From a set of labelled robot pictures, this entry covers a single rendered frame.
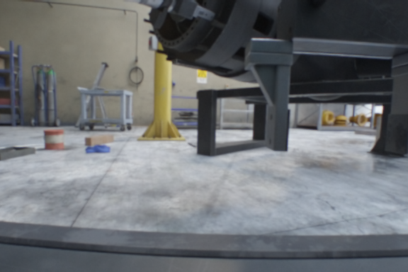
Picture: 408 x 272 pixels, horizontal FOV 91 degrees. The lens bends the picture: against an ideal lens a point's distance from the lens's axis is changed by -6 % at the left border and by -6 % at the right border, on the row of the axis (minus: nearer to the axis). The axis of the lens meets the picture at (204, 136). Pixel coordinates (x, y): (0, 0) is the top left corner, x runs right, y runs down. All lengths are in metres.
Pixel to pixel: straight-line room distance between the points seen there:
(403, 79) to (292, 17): 0.14
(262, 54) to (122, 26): 7.11
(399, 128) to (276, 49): 0.15
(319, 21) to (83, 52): 7.09
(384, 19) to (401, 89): 0.08
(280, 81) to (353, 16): 0.08
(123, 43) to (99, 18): 0.94
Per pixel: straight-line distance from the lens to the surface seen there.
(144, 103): 6.79
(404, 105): 0.29
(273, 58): 0.21
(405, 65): 0.29
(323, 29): 0.23
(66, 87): 7.17
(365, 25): 0.25
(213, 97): 2.01
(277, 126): 0.21
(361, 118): 9.24
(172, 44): 0.90
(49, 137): 2.62
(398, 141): 0.29
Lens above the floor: 0.39
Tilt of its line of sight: 5 degrees down
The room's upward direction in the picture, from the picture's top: 2 degrees clockwise
